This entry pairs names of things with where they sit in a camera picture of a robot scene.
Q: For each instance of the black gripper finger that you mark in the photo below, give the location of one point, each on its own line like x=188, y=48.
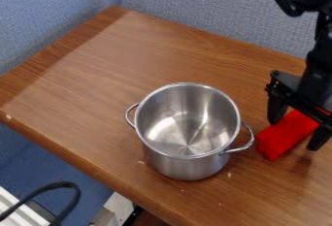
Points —
x=278, y=107
x=320, y=136

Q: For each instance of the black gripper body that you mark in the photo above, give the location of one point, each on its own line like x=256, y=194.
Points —
x=311, y=98

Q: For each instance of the red block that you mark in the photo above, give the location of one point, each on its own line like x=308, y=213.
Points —
x=282, y=136

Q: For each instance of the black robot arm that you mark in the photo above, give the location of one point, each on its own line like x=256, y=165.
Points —
x=319, y=57

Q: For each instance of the stainless steel metal pot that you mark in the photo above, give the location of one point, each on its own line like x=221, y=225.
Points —
x=188, y=123

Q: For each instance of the white box under table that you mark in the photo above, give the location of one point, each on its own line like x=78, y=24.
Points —
x=116, y=211

